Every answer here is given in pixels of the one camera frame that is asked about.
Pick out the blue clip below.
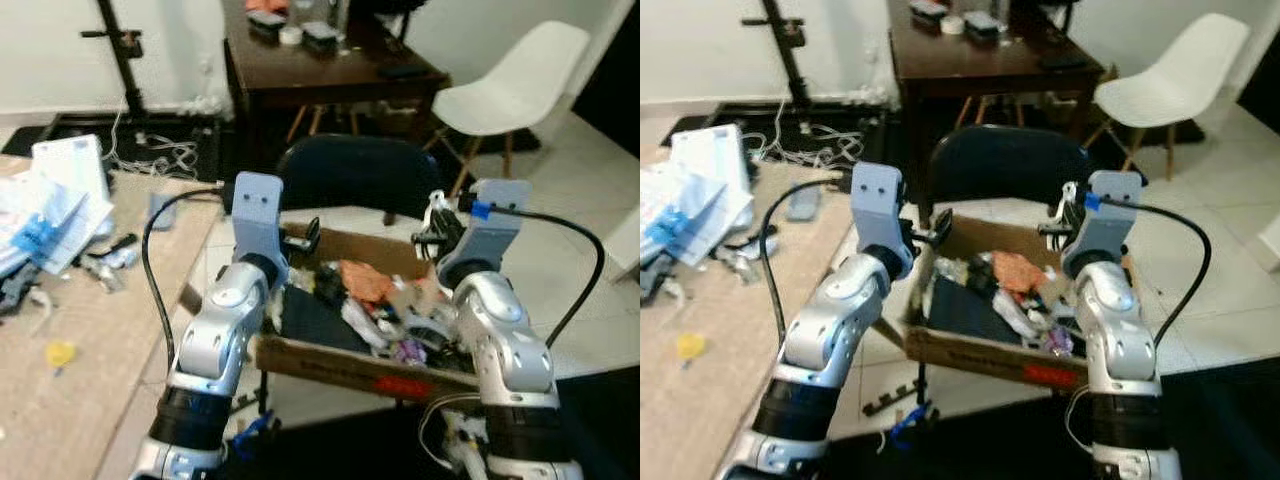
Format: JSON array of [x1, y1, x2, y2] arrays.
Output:
[[230, 408, 278, 445], [888, 404, 933, 447]]

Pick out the white floor cables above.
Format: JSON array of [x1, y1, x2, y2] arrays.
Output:
[[748, 100, 887, 171], [100, 100, 223, 181]]

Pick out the white papers with blue print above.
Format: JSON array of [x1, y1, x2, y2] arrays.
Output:
[[0, 168, 115, 277], [640, 160, 754, 271]]

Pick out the white paper bag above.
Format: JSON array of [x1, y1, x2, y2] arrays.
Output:
[[668, 124, 754, 233], [30, 134, 115, 241]]

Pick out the brown cardboard rubbish box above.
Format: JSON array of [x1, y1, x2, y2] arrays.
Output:
[[880, 204, 1143, 393], [250, 210, 483, 403]]

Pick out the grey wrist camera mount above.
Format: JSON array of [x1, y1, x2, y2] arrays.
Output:
[[850, 163, 912, 267], [231, 172, 292, 267], [438, 178, 533, 285], [1063, 170, 1145, 275]]

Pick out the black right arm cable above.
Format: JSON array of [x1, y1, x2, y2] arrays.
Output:
[[468, 198, 607, 351], [1090, 193, 1214, 351]]

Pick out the grey flat phone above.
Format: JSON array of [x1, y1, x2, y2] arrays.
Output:
[[786, 184, 820, 224], [147, 191, 180, 234]]

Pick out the white plastic chair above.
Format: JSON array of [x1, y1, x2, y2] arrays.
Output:
[[428, 20, 593, 197], [1084, 12, 1252, 173]]

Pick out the dark round-backed chair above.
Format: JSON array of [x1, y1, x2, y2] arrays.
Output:
[[275, 133, 447, 225], [924, 125, 1097, 217]]

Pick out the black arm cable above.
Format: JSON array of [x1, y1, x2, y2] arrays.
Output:
[[140, 184, 234, 373], [468, 198, 607, 351], [757, 177, 854, 333], [1090, 193, 1214, 351]]

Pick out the black metal stand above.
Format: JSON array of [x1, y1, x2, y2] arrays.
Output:
[[81, 0, 148, 123], [741, 0, 813, 107]]

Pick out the black floor mat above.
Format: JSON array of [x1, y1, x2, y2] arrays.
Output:
[[660, 100, 891, 169], [0, 110, 225, 183]]

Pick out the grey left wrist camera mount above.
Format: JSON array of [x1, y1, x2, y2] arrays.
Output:
[[850, 163, 912, 267], [231, 172, 292, 267]]

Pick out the black sheet in box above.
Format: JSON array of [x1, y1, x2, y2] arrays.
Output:
[[930, 276, 1021, 347], [279, 284, 373, 353]]

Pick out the dark wooden table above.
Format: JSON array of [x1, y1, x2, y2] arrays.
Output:
[[221, 0, 452, 161], [887, 0, 1107, 141]]

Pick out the crumpled orange wrapper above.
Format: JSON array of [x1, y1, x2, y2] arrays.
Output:
[[989, 250, 1047, 295], [337, 259, 398, 305]]

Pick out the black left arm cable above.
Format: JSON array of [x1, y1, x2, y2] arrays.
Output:
[[140, 184, 234, 373], [757, 177, 854, 333]]

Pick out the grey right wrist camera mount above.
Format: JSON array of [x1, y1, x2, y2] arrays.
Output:
[[438, 178, 533, 285], [1063, 170, 1145, 275]]

